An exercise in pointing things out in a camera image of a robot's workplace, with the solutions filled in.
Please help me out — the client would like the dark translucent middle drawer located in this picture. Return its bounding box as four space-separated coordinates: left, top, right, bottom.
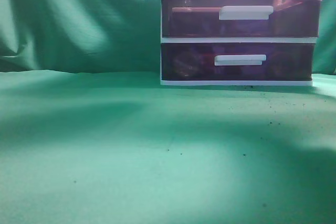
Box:
161 0 320 38

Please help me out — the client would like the dark translucent drawer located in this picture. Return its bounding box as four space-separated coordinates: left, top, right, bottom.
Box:
161 43 314 81
161 0 320 38

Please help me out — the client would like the dark translucent bottom drawer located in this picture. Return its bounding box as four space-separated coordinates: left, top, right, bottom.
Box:
161 43 314 81

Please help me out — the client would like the green cloth backdrop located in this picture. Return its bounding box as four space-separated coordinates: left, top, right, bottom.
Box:
1 0 335 223

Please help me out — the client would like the white plastic drawer cabinet frame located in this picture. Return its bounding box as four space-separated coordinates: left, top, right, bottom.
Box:
160 0 323 87

